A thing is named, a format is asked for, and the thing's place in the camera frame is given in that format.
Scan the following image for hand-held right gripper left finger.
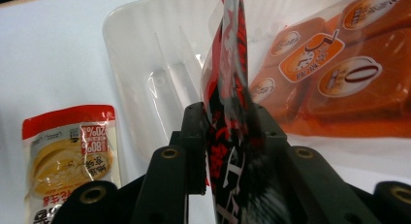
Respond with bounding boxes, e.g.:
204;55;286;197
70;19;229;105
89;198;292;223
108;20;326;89
169;102;208;197

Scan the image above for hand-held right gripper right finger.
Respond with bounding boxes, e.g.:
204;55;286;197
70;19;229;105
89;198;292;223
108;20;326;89
247;102;290;154

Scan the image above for black and red snack packet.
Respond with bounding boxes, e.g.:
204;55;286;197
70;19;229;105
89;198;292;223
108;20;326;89
200;0;294;224

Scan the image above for orange snack packet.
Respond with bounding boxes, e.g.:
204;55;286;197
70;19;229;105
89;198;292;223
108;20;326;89
247;0;411;140

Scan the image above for clear plastic container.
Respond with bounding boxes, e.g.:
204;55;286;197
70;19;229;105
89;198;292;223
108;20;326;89
102;0;411;172

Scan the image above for sesame sauce pouch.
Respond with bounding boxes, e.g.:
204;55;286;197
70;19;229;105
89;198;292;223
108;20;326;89
21;104;122;224

